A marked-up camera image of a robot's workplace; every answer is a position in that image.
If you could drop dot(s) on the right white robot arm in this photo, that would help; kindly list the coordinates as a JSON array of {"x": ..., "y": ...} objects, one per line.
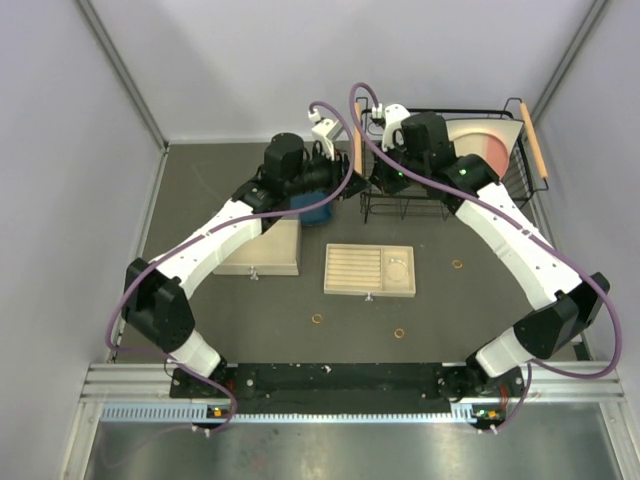
[{"x": 472, "y": 155}]

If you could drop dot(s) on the beige jewelry tray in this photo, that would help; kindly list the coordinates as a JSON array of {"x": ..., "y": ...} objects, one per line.
[{"x": 369, "y": 270}]

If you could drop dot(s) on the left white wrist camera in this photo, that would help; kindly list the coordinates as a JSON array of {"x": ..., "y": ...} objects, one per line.
[{"x": 325, "y": 132}]

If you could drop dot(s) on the black wire dish rack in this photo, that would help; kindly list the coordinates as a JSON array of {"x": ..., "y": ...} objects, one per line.
[{"x": 522, "y": 177}]

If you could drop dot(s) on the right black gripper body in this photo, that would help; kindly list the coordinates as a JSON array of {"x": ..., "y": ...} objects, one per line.
[{"x": 389, "y": 179}]

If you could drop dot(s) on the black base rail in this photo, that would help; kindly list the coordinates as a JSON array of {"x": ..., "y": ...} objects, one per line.
[{"x": 431, "y": 380}]

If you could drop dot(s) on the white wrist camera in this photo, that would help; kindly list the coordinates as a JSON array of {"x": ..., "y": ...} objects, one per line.
[
  {"x": 325, "y": 132},
  {"x": 391, "y": 117}
]

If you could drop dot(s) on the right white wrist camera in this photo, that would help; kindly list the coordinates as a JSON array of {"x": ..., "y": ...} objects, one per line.
[{"x": 391, "y": 117}]

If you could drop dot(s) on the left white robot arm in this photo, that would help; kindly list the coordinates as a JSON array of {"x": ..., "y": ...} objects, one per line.
[{"x": 157, "y": 293}]

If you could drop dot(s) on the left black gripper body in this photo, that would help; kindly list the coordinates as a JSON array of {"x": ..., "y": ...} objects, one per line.
[{"x": 337, "y": 172}]

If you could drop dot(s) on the cream and pink plate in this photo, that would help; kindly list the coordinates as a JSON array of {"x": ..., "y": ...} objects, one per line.
[{"x": 493, "y": 139}]

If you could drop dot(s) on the beige jewelry box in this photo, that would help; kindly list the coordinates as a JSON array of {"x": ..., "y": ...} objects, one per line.
[{"x": 275, "y": 253}]

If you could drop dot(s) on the blue-grey cable duct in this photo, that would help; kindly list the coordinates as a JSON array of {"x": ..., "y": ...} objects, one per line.
[{"x": 203, "y": 413}]

